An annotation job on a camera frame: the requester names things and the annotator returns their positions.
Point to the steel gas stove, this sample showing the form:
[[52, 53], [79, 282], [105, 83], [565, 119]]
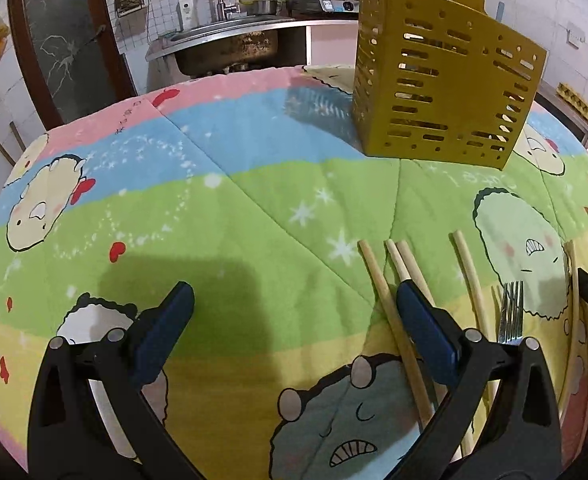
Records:
[[334, 6]]

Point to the cartoon printed blanket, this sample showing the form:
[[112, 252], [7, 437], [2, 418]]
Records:
[[224, 210]]

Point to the metal fork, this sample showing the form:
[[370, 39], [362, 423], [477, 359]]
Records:
[[511, 320]]

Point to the brown frosted glass door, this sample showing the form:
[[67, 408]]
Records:
[[59, 35]]

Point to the yellow egg tray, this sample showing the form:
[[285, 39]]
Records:
[[573, 100]]

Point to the kitchen counter cabinet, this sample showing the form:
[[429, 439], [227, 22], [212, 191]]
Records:
[[324, 42]]

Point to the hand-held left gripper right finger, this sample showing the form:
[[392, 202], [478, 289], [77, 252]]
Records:
[[423, 330]]

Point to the small steel cup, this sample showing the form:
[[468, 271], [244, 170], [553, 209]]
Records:
[[264, 7]]

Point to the gold perforated utensil holder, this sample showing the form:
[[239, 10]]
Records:
[[398, 0]]

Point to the wooden sticks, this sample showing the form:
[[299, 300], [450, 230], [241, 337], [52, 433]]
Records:
[[18, 137]]

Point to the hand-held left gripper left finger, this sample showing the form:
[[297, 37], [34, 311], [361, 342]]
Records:
[[166, 325]]

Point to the white soap bottle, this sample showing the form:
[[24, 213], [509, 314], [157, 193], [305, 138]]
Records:
[[187, 10]]

